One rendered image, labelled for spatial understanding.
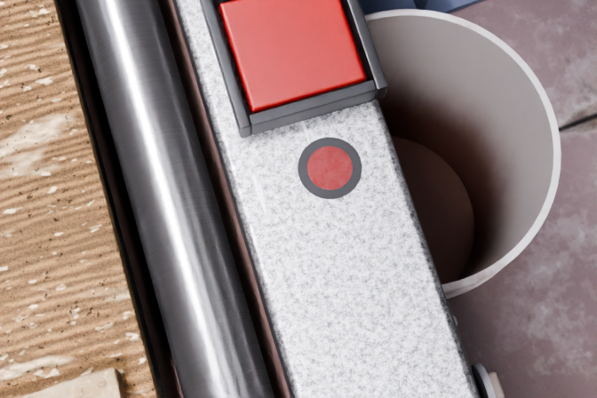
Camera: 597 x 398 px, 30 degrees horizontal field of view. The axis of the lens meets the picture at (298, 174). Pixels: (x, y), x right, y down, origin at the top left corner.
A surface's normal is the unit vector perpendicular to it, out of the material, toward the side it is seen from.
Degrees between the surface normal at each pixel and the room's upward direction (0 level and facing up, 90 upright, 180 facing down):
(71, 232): 0
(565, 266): 0
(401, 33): 87
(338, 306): 0
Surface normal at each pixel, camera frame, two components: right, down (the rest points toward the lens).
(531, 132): -0.97, 0.21
